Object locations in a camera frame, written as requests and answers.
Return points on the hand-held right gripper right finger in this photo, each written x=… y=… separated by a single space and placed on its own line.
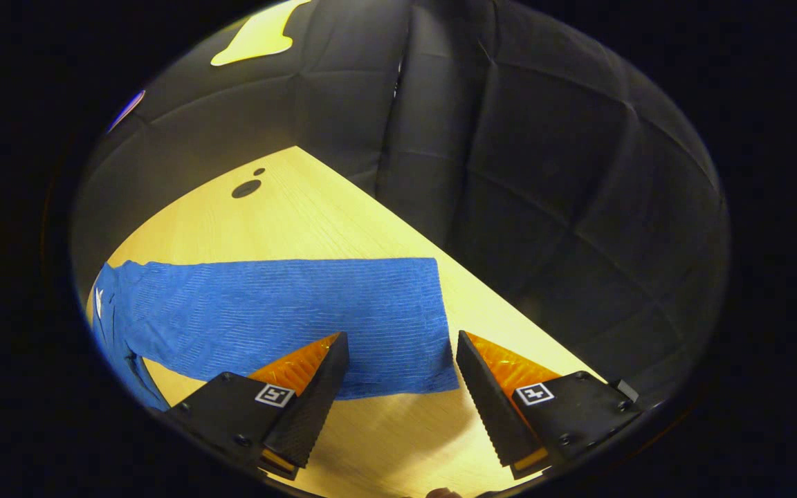
x=492 y=415

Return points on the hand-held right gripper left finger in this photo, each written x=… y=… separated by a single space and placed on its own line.
x=312 y=408

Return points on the black backdrop cloth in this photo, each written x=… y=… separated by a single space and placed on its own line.
x=544 y=173

